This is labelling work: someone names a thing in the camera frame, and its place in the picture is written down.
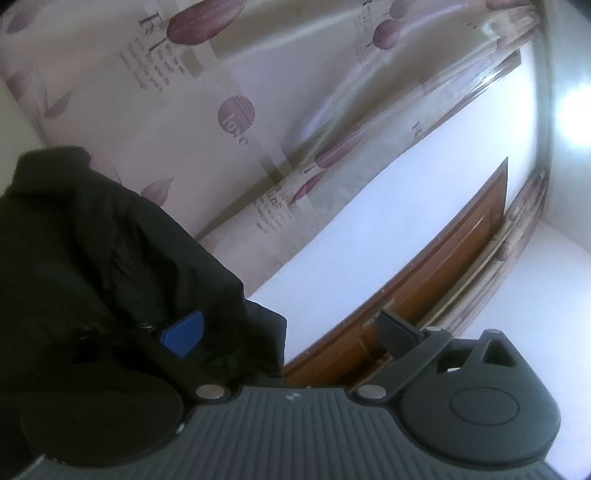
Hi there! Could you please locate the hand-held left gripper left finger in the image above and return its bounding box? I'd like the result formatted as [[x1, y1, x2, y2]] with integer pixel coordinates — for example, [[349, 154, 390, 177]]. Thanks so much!
[[69, 310, 232, 407]]

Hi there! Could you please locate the brown wooden board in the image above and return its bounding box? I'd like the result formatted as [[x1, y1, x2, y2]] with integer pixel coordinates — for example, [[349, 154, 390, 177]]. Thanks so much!
[[281, 157, 509, 386]]

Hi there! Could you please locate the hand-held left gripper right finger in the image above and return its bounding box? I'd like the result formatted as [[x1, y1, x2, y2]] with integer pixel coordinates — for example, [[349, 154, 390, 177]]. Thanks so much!
[[350, 309, 525, 407]]

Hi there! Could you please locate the black jacket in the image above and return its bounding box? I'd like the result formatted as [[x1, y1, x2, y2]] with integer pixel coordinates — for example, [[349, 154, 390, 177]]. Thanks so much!
[[0, 147, 288, 467]]

